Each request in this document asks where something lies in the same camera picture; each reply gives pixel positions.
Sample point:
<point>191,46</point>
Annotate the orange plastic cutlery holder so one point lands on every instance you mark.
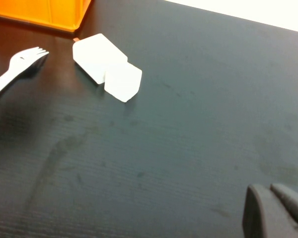
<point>39,12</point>

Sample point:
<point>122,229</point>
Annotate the white cube block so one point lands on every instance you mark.
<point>123,81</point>

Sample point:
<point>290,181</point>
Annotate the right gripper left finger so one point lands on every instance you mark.
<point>263,218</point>

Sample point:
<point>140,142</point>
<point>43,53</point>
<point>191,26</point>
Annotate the white USB wall charger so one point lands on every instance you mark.
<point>96,54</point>

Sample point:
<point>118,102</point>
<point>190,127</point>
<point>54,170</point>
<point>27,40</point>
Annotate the pale blue plastic fork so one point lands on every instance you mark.
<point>17,64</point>

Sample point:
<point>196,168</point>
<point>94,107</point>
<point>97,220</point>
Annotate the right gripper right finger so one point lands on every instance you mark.
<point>293,204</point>

